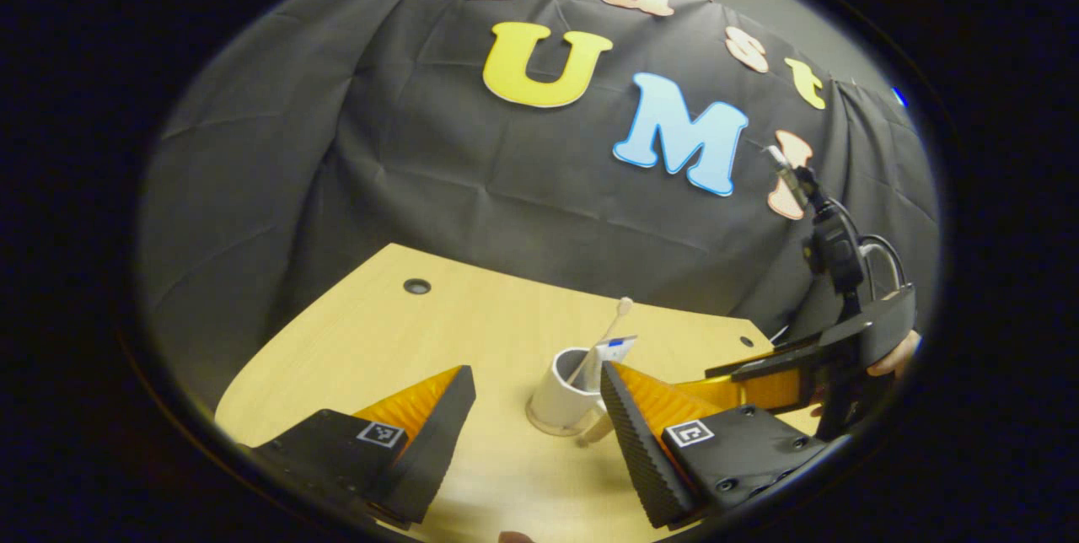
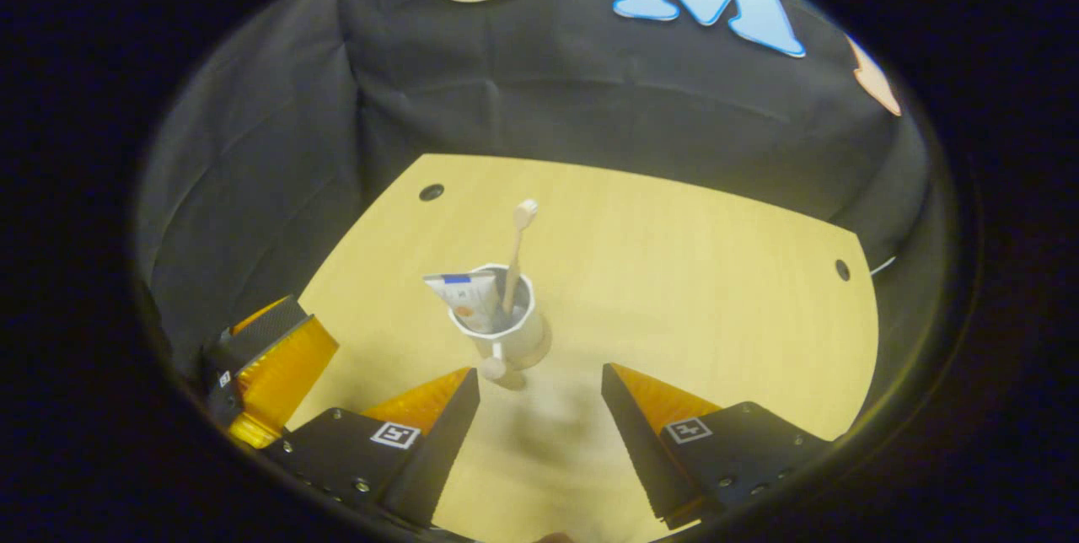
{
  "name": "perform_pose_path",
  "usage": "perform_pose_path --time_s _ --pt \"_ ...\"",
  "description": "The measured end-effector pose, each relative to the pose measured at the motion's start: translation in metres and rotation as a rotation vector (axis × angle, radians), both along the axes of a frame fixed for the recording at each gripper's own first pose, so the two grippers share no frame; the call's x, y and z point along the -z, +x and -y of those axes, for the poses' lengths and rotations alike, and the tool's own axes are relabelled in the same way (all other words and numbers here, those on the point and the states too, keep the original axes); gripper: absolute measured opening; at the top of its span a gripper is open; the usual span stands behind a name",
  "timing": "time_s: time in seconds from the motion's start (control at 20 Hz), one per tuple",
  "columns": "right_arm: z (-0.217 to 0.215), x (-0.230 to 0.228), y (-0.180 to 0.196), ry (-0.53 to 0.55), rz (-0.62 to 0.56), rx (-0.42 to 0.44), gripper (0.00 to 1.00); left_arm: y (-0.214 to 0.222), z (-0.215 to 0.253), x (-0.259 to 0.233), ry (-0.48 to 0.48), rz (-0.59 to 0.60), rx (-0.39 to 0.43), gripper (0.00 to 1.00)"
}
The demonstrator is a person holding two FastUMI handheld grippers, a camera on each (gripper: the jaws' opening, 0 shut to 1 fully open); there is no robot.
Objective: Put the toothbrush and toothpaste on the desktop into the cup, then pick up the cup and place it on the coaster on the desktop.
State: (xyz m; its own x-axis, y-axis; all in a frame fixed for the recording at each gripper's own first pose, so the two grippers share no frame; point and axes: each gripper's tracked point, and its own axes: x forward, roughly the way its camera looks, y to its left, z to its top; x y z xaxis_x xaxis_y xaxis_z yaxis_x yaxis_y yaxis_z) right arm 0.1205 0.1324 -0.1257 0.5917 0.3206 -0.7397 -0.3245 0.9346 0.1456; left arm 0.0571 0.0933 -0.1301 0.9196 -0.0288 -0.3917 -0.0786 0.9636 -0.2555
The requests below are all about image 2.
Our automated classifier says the beige toothbrush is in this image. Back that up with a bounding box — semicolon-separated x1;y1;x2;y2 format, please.
502;199;540;316

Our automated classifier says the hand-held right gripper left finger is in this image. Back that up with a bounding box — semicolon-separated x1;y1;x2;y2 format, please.
266;367;481;529

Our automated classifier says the white toothpaste tube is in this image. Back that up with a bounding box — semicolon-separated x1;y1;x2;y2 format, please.
422;270;500;335

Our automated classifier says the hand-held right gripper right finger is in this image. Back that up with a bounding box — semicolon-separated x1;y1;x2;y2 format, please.
600;362;832;530

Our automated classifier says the white cup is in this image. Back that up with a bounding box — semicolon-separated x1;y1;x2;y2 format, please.
447;263;553;381

